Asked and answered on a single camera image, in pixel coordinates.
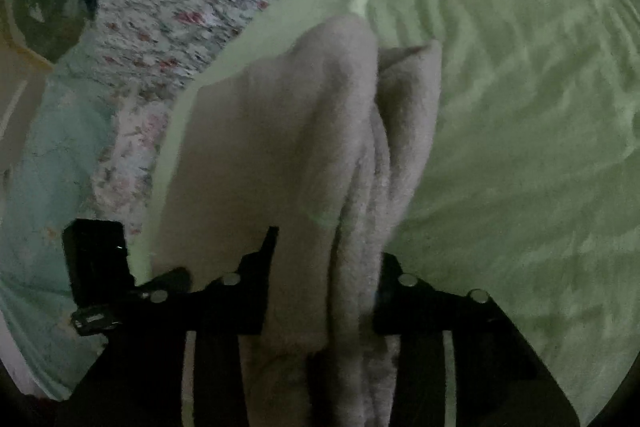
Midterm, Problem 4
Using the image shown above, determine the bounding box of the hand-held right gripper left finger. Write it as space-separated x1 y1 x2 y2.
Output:
65 227 279 427

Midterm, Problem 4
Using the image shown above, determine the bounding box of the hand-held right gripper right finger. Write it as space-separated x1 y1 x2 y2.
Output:
374 253 581 427

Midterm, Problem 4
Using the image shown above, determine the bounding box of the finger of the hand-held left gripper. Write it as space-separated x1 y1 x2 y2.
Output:
61 219 137 307
70 306 122 337

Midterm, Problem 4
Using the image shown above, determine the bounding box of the beige knitted sweater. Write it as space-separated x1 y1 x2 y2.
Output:
150 14 444 427

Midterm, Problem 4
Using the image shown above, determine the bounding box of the teal blanket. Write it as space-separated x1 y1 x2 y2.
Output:
0 42 153 402

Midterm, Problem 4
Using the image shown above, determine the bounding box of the light green bedsheet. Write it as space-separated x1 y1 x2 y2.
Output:
132 0 640 414

